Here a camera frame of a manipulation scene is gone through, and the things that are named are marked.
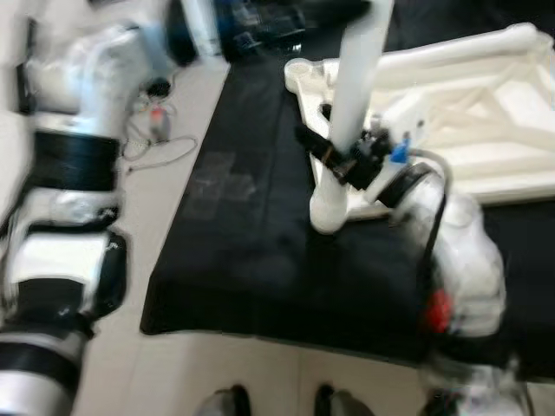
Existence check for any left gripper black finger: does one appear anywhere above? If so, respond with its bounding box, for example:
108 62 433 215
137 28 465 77
295 0 374 25

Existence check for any white plastic table top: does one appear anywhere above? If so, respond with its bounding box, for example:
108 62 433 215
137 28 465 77
284 24 555 222

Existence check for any black wifi router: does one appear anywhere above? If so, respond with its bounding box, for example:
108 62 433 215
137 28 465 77
146 76 173 98

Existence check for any black tablecloth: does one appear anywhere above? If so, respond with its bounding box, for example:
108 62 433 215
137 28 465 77
139 0 555 382

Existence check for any grey right robot foot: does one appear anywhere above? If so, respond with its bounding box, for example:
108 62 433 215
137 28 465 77
312 386 374 416

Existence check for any grey robot foot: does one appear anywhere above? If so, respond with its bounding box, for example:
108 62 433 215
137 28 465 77
312 386 374 416
195 386 252 416

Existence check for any grey left robot foot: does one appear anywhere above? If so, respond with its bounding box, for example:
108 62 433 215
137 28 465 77
195 386 252 416

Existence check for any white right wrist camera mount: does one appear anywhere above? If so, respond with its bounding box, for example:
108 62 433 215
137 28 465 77
371 117 415 198

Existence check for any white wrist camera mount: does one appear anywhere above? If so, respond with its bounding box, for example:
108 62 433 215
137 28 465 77
178 0 224 63
371 117 415 198

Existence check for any blue cable plug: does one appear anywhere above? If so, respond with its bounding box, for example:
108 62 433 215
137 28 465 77
390 141 410 166

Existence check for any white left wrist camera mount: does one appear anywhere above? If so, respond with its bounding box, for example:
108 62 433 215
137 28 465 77
178 0 224 63

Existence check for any white box red switch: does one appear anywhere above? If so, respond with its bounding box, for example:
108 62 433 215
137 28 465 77
147 104 173 145

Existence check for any red cable clip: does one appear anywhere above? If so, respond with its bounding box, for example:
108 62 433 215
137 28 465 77
423 290 454 335

